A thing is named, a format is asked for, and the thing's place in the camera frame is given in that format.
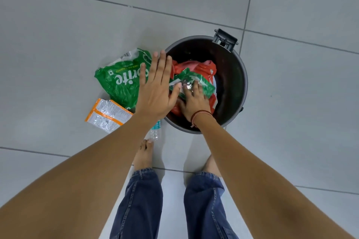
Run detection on orange and silver packet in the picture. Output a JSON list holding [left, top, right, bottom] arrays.
[[85, 109, 124, 134], [95, 98, 134, 125]]

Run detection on small green wrapper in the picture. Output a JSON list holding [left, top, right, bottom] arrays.
[[169, 68, 216, 101]]

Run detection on black round trash bin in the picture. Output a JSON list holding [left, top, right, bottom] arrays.
[[163, 28, 249, 135]]

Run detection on clear plastic bottle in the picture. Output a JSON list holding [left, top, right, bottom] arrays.
[[149, 120, 162, 142]]

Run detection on red plastic wrapper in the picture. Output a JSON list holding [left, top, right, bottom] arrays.
[[169, 60, 218, 117]]

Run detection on red thread bracelet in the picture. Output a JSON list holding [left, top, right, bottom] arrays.
[[190, 110, 214, 128]]

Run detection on person's left forearm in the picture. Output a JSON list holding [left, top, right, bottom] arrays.
[[0, 112, 169, 239]]

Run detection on person's left hand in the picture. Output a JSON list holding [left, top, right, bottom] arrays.
[[135, 50, 182, 121]]

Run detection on person's left foot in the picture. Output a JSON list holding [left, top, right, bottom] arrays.
[[132, 139, 155, 171]]

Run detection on person's right hand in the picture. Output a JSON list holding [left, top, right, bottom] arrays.
[[178, 80, 214, 123]]

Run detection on blue denim jeans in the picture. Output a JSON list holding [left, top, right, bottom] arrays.
[[109, 168, 239, 239]]

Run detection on person's right forearm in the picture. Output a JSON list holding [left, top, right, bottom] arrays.
[[192, 112, 357, 239]]

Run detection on large green plastic bag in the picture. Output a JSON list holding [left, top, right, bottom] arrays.
[[94, 48, 153, 113]]

